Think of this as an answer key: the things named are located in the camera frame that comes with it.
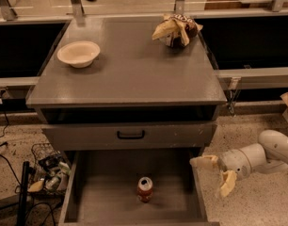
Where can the wire basket with items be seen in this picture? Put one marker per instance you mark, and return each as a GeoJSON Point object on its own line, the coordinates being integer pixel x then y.
{"type": "Point", "coordinates": [50, 175]}

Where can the metal rail frame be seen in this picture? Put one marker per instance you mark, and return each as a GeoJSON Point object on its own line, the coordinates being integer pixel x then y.
{"type": "Point", "coordinates": [247, 48]}

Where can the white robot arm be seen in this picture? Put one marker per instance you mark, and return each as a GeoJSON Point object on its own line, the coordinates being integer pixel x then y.
{"type": "Point", "coordinates": [268, 155]}

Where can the open grey middle drawer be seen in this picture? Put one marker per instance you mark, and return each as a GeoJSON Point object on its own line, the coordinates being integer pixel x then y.
{"type": "Point", "coordinates": [102, 190]}

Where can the grey top drawer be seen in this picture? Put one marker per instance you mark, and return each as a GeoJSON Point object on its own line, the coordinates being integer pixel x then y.
{"type": "Point", "coordinates": [79, 137]}

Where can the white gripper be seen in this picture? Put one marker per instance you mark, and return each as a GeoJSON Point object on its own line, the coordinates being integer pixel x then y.
{"type": "Point", "coordinates": [235, 164]}

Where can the black drawer handle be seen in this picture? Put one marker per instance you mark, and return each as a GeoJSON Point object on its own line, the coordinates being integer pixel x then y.
{"type": "Point", "coordinates": [131, 136]}

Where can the grey drawer cabinet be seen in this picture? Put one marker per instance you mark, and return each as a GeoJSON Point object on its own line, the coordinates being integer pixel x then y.
{"type": "Point", "coordinates": [134, 79]}

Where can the black stand post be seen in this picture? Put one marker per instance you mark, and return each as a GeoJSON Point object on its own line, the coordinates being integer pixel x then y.
{"type": "Point", "coordinates": [23, 195]}

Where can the crumpled chip bag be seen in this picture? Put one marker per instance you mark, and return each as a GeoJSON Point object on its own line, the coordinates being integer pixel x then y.
{"type": "Point", "coordinates": [176, 30]}

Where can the red coke can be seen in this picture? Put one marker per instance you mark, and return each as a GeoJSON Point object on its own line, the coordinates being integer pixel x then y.
{"type": "Point", "coordinates": [144, 189]}

